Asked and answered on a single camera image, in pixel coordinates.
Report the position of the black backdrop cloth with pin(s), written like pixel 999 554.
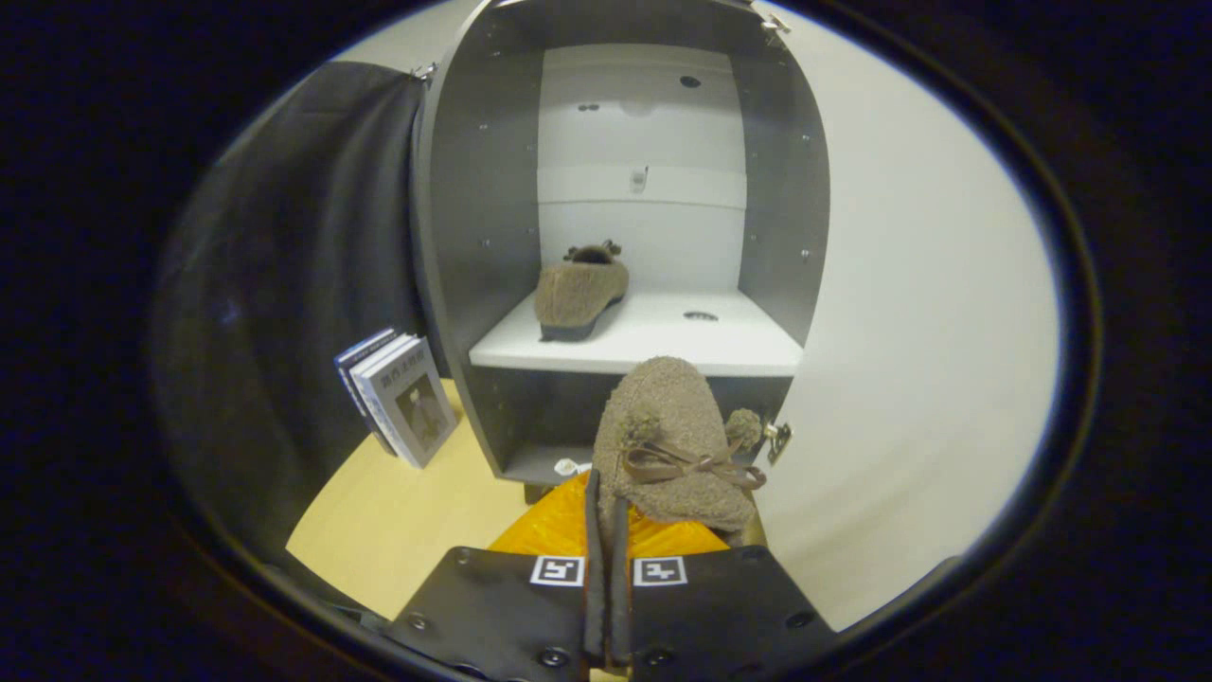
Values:
pixel 265 284

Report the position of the cream shoe cabinet door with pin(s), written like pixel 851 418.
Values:
pixel 928 332

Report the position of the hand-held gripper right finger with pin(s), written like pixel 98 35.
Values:
pixel 720 606

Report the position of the grey cover book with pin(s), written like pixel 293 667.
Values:
pixel 417 407

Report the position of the grey shoe cabinet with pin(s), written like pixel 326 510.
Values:
pixel 483 237

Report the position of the brown fuzzy shoe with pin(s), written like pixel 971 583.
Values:
pixel 578 289
pixel 663 398

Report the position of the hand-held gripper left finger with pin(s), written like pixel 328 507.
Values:
pixel 502 606

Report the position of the dark blue book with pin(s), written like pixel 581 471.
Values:
pixel 347 365

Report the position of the small white tag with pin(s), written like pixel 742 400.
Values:
pixel 568 467

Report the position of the metal door hinge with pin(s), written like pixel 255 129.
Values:
pixel 777 441
pixel 775 23

